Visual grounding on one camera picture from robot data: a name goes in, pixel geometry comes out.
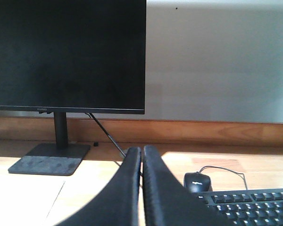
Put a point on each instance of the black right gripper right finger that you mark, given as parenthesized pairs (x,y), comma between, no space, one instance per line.
(167,202)

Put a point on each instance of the wooden desk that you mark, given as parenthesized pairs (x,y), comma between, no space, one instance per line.
(234,155)

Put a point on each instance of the grey desk cable grommet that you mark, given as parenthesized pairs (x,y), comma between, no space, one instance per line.
(123,153)

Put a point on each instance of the black keyboard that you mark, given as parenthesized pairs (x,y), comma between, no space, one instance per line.
(259,207)

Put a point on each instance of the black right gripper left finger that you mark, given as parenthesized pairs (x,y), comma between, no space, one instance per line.
(117,203)

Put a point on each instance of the black computer mouse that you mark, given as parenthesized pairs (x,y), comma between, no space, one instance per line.
(197,182)

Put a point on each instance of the black monitor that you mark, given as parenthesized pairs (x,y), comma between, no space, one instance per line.
(70,56)

